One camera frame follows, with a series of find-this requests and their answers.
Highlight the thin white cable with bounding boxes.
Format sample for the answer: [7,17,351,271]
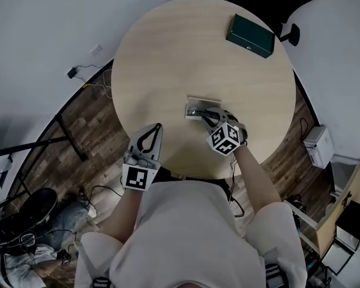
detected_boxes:
[88,69,113,100]

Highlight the black storage box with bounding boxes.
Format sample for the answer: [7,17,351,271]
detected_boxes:
[335,201,360,245]

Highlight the grey bin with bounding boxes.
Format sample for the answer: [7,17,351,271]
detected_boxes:
[329,154,360,196]

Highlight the small beige box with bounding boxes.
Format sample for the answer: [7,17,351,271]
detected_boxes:
[185,94,223,121]

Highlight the person's right forearm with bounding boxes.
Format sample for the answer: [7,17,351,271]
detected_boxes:
[233,144,281,214]

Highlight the black metal frame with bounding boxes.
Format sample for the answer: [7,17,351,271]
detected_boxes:
[0,114,89,163]

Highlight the white metal desk leg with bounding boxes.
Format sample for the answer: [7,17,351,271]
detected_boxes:
[283,201,319,251]

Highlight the white framed box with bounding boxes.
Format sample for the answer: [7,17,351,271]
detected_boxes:
[321,240,356,275]

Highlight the person's left hand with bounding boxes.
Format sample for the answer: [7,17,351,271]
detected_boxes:
[127,154,155,169]

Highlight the black printer cable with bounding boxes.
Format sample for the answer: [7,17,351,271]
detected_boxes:
[299,118,310,143]

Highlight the white printer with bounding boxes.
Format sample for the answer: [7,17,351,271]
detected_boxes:
[302,126,335,169]

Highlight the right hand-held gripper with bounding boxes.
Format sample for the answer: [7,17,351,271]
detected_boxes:
[200,107,248,156]

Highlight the person's left forearm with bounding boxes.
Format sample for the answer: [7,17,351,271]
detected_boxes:
[101,189,145,245]

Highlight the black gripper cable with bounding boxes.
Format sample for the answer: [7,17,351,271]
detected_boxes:
[227,153,245,218]
[89,175,125,198]

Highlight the person's black shorts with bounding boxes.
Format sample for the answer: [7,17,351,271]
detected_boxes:
[151,168,229,191]

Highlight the black bag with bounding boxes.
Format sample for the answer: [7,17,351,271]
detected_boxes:
[0,187,59,253]

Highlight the black adapter cable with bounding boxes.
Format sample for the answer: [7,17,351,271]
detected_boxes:
[73,64,106,72]

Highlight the dark green box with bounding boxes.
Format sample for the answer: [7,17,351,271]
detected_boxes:
[226,13,276,59]

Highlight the light wooden desk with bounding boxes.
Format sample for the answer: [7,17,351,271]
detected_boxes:
[316,159,360,256]

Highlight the person's white shirt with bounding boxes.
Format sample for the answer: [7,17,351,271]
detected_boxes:
[74,180,308,288]

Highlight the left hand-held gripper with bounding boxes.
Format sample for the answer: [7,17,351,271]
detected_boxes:
[121,123,164,193]

